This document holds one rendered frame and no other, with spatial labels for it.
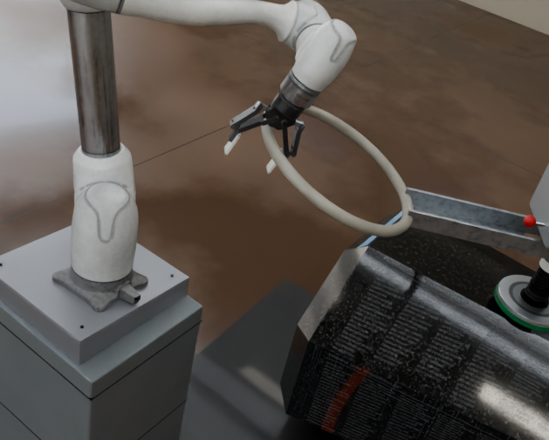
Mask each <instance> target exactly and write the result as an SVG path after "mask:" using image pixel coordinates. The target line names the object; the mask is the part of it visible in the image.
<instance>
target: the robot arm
mask: <svg viewBox="0 0 549 440"><path fill-rule="evenodd" d="M59 1H60V2H61V3H62V4H63V6H64V7H65V8H66V13H67V21H68V30H69V38H70V46H71V54H72V69H73V77H74V85H75V93H76V101H77V109H78V118H79V133H80V141H81V146H80V147H79V148H78V149H77V150H76V152H75V153H74V155H73V158H72V164H73V187H74V205H75V206H74V211H73V215H72V231H71V256H72V263H71V266H69V267H67V268H65V269H64V270H61V271H57V272H54V273H53V274H52V281H53V282H55V283H58V284H60V285H62V286H64V287H65V288H67V289H68V290H69V291H71V292H73V293H74V294H75V295H77V296H78V297H80V298H81V299H83V300H84V301H85V302H86V303H88V304H89V305H90V306H91V307H92V309H93V310H94V311H95V312H104V311H105V310H106V309H107V308H108V307H109V306H110V305H111V304H112V303H114V302H116V301H117V300H119V299H123V300H125V301H127V302H129V303H132V304H136V303H138V302H139V300H140V299H141V296H140V294H139V293H138V292H137V291H136V289H139V288H142V287H144V286H147V285H148V278H147V277H146V276H144V275H141V274H139V273H138V272H136V271H134V270H133V261H134V255H135V250H136V244H137V236H138V223H139V214H138V208H137V205H136V202H135V201H136V192H135V183H134V168H133V161H132V156H131V152H130V151H129V149H128V148H127V147H125V146H124V145H123V144H122V143H121V142H120V125H119V114H118V101H117V89H116V78H115V65H114V53H113V30H112V18H111V12H112V13H115V14H119V15H124V16H131V17H143V18H148V19H153V20H158V21H162V22H168V23H172V24H182V25H190V26H213V25H226V24H260V25H262V26H265V27H268V28H270V29H271V30H273V31H274V32H275V33H276V34H277V37H278V41H280V42H282V43H284V44H285V45H287V46H288V47H290V48H291V49H293V50H294V51H295V52H296V56H295V60H296V62H295V64H294V66H293V68H292V69H291V70H290V71H289V73H288V75H287V76H286V77H285V79H284V81H283V82H282V83H281V85H280V89H281V90H280V91H279V92H278V94H277V95H276V97H275V98H274V100H273V101H272V103H271V104H270V105H268V106H266V105H265V104H264V103H262V100H258V101H257V102H256V103H255V105H254V106H252V107H250V108H249V109H247V110H246V111H244V112H242V113H241V114H239V115H238V116H236V117H235V118H233V119H232V120H230V128H232V129H233V130H232V131H231V133H230V135H229V136H228V140H229V141H228V143H227V144H226V145H225V147H224V153H225V154H226V155H228V153H229V152H230V151H231V149H232V148H233V147H234V145H235V144H236V143H237V141H238V139H239V138H240V137H241V133H242V132H244V131H247V130H250V129H252V128H254V127H259V126H265V125H267V124H268V126H270V127H275V128H276V129H277V130H282V138H283V148H284V150H283V149H282V148H280V149H281V150H282V152H283V154H284V155H285V157H286V158H288V157H289V156H290V155H291V156H292V157H295V156H296V154H297V151H298V146H299V140H300V135H301V133H302V131H303V130H304V129H305V125H304V122H303V121H302V120H297V118H298V117H299V116H300V115H301V114H302V112H303V111H304V110H305V108H308V107H310V106H311V105H312V103H313V102H314V101H315V100H316V99H317V97H318V96H319V95H320V94H321V92H322V91H323V90H324V88H326V87H327V86H328V85H330V84H331V83H332V82H333V81H334V80H335V79H336V78H337V76H338V75H339V74H340V72H341V71H342V70H343V68H344V67H345V65H346V64H347V62H348V60H349V59H350V58H351V56H352V54H353V50H354V48H355V45H356V42H357V37H356V35H355V33H354V31H353V30H352V28H351V27H350V26H349V25H348V24H346V23H345V22H343V21H341V20H339V19H336V18H334V19H331V18H330V16H329V15H328V13H327V11H326V10H325V8H324V7H323V6H321V5H320V4H319V3H317V2H315V1H313V0H300V1H290V2H289V3H287V4H276V3H268V2H264V1H258V0H59ZM262 111H265V113H262ZM259 112H260V113H262V114H260V115H259V116H258V117H255V118H253V119H250V118H252V117H254V116H255V115H257V114H258V113H259ZM264 118H266V120H265V119H264ZM293 125H294V127H295V130H294V135H293V138H292V146H291V148H289V145H288V132H287V128H288V127H291V126H293Z"/></svg>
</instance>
